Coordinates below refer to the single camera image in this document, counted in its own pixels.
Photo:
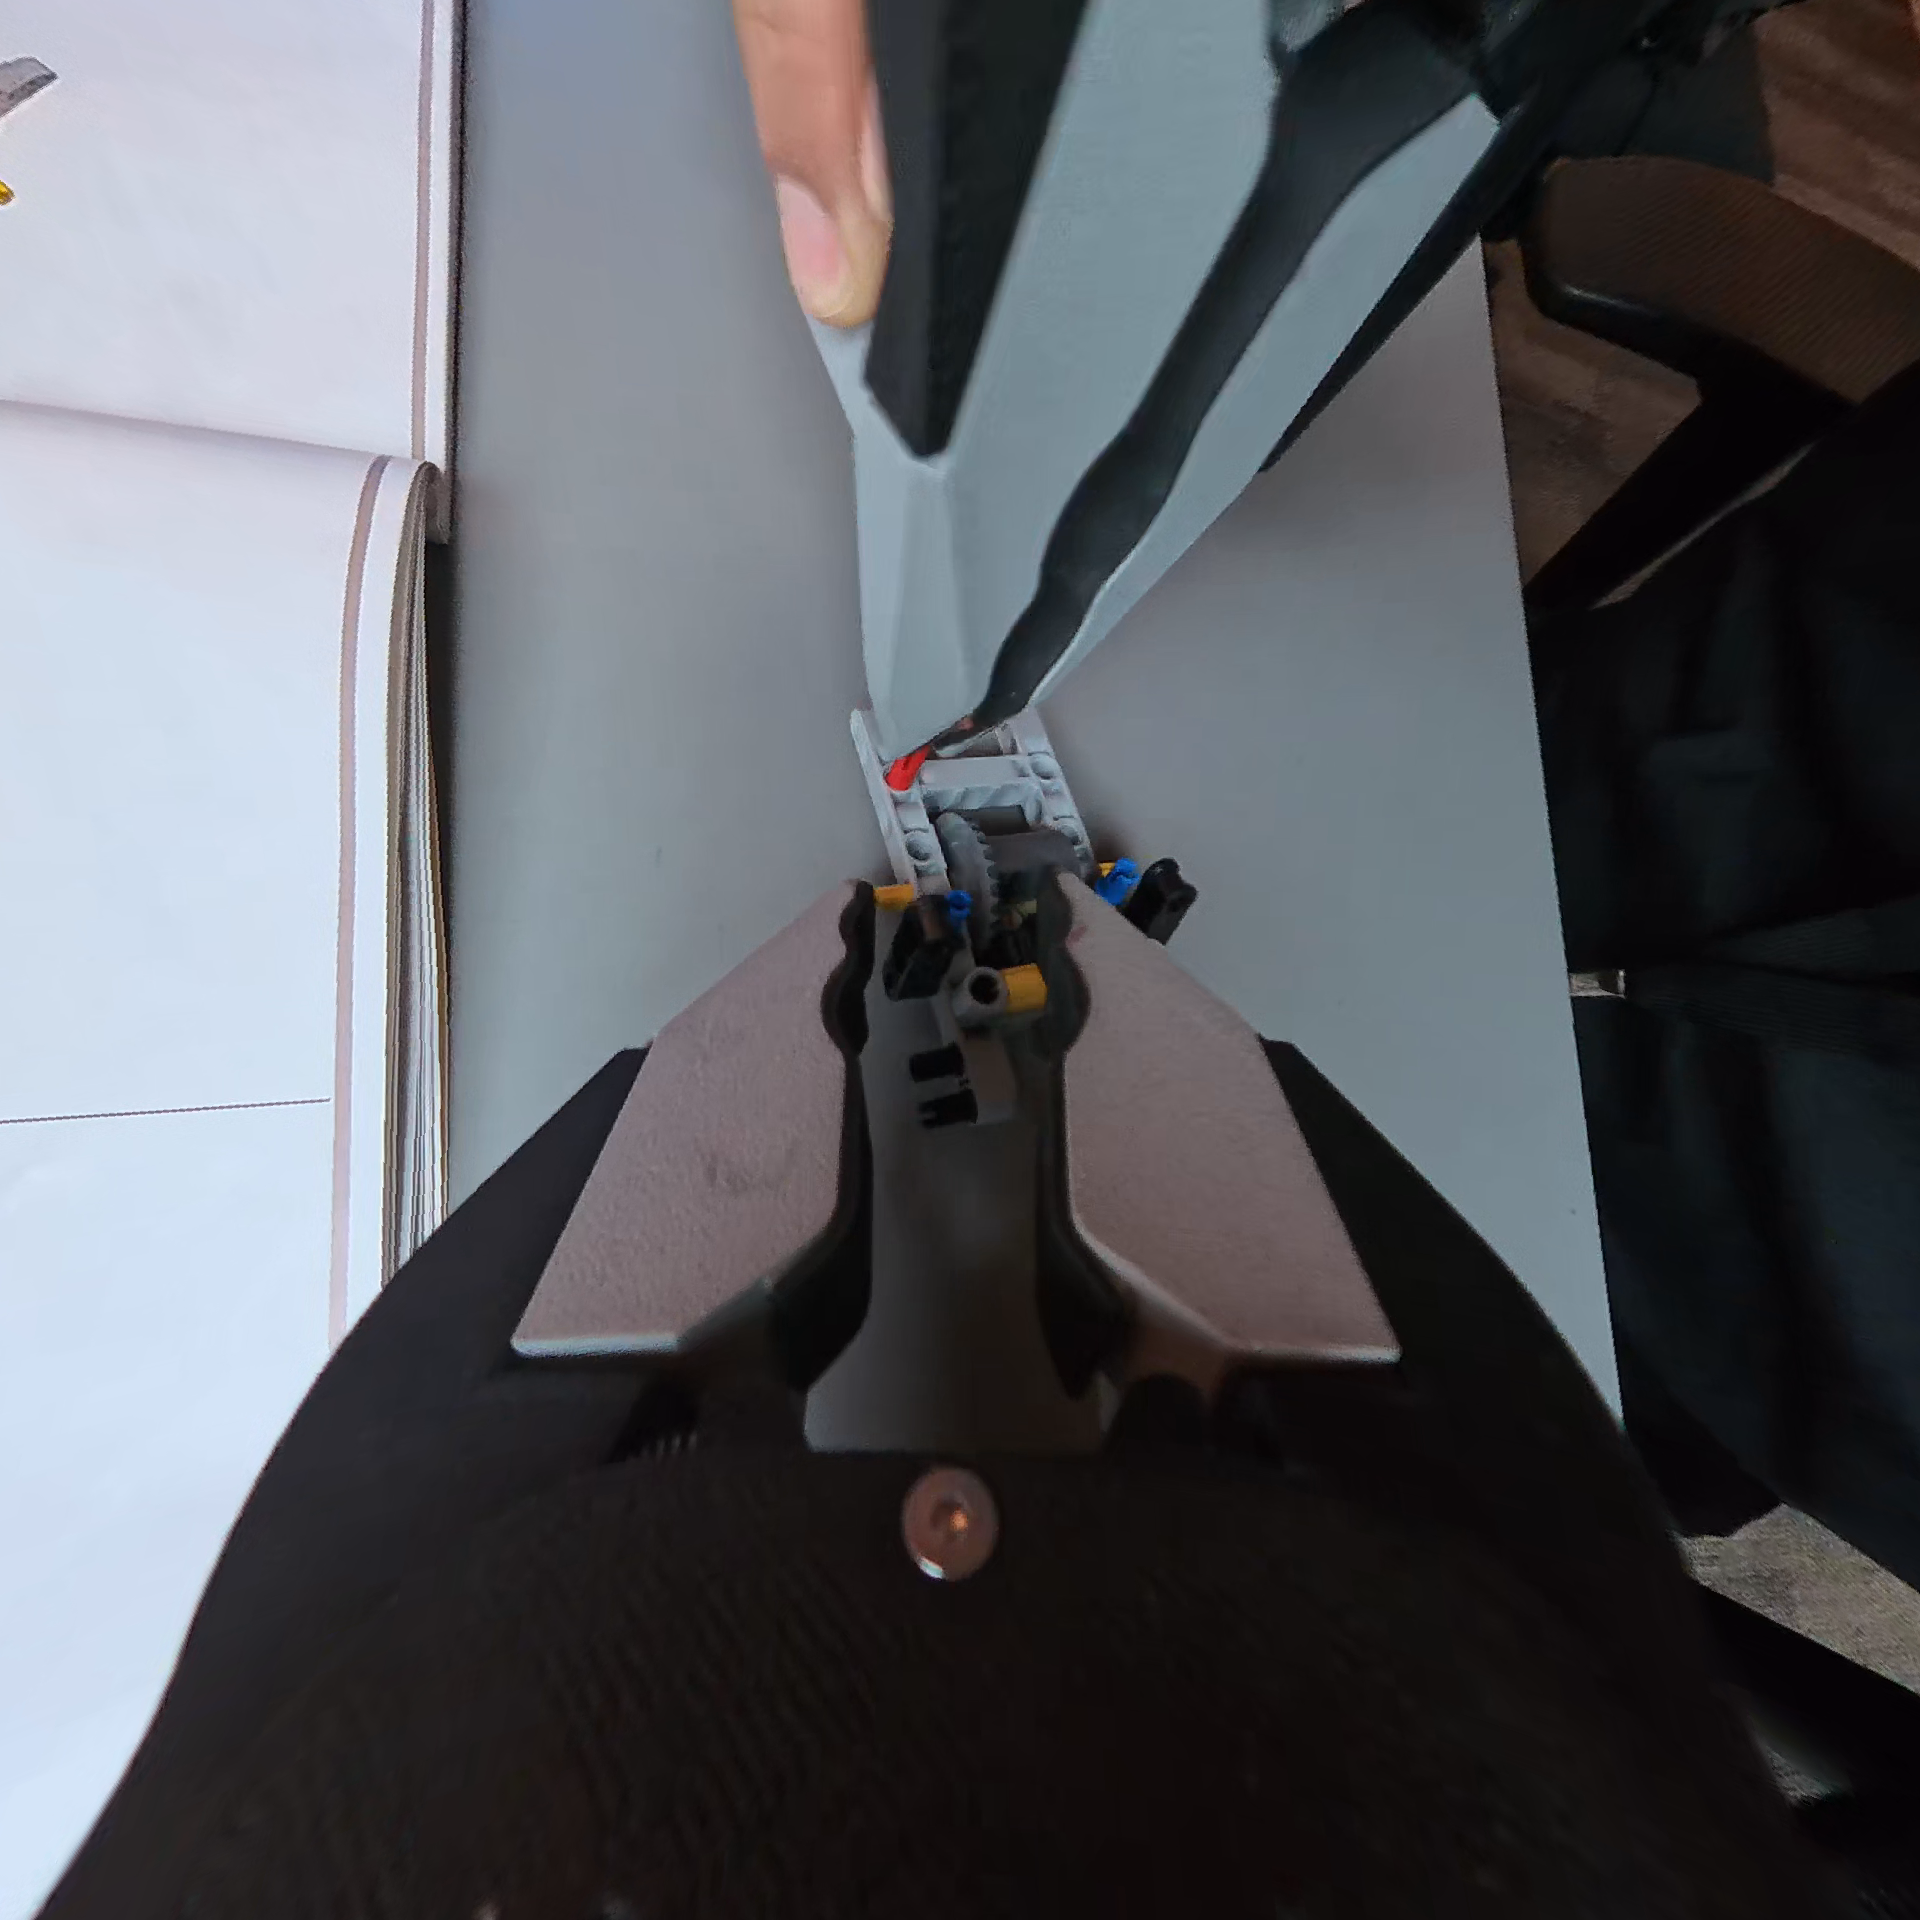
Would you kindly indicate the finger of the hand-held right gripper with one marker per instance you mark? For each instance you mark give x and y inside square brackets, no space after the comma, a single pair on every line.
[1050,375]
[1307,345]

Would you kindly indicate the person's right hand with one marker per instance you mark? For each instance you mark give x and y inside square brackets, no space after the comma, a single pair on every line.
[820,149]

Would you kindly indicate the grey yellow lego assembly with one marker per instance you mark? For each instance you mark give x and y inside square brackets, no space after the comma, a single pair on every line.
[962,797]

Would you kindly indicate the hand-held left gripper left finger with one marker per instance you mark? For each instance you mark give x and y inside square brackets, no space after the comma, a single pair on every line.
[706,1155]

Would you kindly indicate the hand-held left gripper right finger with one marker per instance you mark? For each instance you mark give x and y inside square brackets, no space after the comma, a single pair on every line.
[1214,1172]

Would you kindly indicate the red lego pin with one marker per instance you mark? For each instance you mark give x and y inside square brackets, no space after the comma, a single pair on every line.
[906,771]

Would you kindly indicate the brown mesh office chair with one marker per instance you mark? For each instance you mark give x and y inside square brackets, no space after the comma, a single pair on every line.
[1724,255]

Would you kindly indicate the open lego instruction booklet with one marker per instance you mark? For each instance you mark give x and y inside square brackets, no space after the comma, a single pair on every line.
[181,751]

